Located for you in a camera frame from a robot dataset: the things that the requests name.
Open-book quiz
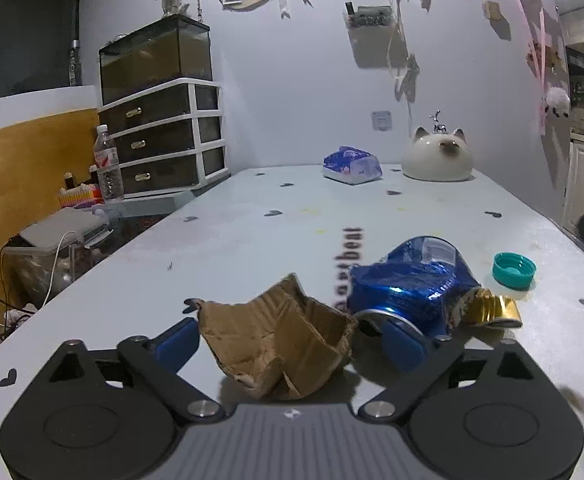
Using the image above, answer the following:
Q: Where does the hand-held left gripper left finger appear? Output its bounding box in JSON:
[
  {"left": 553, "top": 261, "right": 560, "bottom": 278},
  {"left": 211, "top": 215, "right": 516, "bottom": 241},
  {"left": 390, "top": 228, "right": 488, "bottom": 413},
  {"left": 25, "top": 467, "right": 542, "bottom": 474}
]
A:
[{"left": 37, "top": 317, "right": 223, "bottom": 421}]

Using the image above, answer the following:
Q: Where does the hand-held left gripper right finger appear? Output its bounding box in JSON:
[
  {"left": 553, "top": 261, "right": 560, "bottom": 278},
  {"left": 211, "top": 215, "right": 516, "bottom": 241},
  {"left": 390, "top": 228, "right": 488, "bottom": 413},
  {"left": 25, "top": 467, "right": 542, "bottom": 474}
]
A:
[{"left": 357, "top": 322, "right": 553, "bottom": 418}]

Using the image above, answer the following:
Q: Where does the crushed blue can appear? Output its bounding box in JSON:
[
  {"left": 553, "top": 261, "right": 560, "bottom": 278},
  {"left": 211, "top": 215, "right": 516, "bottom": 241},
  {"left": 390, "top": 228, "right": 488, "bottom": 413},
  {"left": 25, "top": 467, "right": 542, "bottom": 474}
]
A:
[{"left": 348, "top": 235, "right": 483, "bottom": 341}]

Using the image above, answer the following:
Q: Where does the torn brown cardboard piece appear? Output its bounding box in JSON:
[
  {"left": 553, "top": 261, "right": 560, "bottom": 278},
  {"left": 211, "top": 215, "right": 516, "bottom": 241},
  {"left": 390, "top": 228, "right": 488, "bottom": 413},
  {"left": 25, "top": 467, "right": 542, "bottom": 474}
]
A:
[{"left": 184, "top": 273, "right": 359, "bottom": 401}]

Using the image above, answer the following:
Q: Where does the gold foil wrapper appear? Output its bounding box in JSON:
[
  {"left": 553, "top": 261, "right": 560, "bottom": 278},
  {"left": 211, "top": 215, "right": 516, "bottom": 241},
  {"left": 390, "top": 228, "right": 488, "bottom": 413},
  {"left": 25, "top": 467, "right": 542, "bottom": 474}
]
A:
[{"left": 464, "top": 288, "right": 523, "bottom": 328}]

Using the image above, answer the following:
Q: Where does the teal bottle cap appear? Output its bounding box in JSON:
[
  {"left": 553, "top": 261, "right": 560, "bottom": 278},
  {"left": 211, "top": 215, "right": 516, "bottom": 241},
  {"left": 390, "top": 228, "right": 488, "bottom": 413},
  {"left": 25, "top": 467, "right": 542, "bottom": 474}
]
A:
[{"left": 492, "top": 251, "right": 538, "bottom": 291}]

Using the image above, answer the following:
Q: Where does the white plush toy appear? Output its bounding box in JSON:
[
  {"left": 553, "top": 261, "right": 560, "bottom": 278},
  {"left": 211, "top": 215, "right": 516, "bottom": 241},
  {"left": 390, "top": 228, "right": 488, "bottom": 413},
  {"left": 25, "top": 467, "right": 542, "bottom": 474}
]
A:
[{"left": 544, "top": 86, "right": 571, "bottom": 118}]

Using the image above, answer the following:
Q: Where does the white power strip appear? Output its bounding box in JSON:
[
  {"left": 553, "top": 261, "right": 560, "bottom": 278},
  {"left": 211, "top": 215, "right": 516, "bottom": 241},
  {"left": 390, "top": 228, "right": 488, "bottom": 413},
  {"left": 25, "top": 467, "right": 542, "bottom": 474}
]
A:
[{"left": 4, "top": 305, "right": 38, "bottom": 328}]

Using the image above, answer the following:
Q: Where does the clear storage box grey lid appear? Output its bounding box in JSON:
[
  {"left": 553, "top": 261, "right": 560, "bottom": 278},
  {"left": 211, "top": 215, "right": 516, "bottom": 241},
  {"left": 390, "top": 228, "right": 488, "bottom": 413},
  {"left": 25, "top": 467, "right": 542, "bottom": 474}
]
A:
[{"left": 1, "top": 207, "right": 115, "bottom": 306}]

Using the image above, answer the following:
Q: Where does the white cat-shaped ceramic jar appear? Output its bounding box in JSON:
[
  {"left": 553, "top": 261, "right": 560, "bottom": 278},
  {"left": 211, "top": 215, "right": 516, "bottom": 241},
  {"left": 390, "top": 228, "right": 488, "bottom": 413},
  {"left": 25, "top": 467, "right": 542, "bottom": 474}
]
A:
[{"left": 401, "top": 127, "right": 474, "bottom": 182}]

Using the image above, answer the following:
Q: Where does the box of coloured sticks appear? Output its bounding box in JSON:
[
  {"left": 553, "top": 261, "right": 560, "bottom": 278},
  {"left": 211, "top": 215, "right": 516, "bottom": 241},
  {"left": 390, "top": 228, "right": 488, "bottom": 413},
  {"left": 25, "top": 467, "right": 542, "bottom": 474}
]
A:
[{"left": 58, "top": 183, "right": 104, "bottom": 209}]

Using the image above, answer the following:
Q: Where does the blue tissue pack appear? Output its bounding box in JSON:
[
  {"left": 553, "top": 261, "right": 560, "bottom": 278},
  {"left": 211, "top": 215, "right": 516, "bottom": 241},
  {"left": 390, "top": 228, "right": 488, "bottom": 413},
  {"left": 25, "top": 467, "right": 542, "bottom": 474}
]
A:
[{"left": 322, "top": 146, "right": 383, "bottom": 185}]

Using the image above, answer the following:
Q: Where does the clear plastic water bottle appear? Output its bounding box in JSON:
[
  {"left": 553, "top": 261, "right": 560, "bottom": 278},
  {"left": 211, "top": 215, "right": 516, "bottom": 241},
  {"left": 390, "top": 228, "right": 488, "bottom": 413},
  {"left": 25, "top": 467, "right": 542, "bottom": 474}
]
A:
[{"left": 94, "top": 125, "right": 124, "bottom": 204}]

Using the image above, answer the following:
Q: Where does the pink hanging banner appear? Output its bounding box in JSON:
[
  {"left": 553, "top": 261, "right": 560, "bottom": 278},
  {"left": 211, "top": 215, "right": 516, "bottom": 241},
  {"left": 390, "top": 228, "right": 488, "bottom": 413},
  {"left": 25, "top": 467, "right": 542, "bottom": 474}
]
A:
[{"left": 512, "top": 0, "right": 563, "bottom": 136}]

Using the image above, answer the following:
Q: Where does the white three-drawer unit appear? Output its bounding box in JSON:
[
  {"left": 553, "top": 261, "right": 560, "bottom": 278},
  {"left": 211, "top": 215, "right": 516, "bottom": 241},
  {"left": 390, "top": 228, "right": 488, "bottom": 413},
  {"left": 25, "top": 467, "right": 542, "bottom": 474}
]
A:
[{"left": 97, "top": 78, "right": 232, "bottom": 200}]

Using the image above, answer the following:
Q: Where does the glass fish tank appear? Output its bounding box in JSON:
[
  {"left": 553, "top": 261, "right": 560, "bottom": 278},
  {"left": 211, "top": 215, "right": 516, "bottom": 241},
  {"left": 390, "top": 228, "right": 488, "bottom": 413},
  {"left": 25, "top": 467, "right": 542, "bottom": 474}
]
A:
[{"left": 98, "top": 14, "right": 213, "bottom": 107}]

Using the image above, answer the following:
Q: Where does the grey metal pipe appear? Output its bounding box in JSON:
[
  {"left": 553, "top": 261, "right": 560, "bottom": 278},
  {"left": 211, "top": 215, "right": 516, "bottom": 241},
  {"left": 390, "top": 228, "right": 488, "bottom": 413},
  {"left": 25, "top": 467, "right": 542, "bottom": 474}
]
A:
[{"left": 68, "top": 0, "right": 84, "bottom": 87}]

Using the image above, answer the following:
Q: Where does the white cable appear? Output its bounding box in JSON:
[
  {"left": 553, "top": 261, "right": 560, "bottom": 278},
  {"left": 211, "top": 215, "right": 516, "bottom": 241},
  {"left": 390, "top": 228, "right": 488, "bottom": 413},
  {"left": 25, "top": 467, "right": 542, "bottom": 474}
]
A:
[{"left": 47, "top": 231, "right": 85, "bottom": 306}]

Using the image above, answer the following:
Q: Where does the black wall rack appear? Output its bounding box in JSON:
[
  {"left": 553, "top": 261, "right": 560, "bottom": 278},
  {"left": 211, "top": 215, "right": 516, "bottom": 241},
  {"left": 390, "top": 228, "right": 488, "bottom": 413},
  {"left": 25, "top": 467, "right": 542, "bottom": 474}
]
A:
[{"left": 565, "top": 46, "right": 584, "bottom": 107}]

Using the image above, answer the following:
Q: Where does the small clear wall shelf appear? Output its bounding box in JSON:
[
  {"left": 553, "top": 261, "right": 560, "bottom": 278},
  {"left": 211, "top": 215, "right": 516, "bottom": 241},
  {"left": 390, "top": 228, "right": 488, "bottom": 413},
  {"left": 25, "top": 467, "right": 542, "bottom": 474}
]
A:
[{"left": 343, "top": 2, "right": 398, "bottom": 28}]

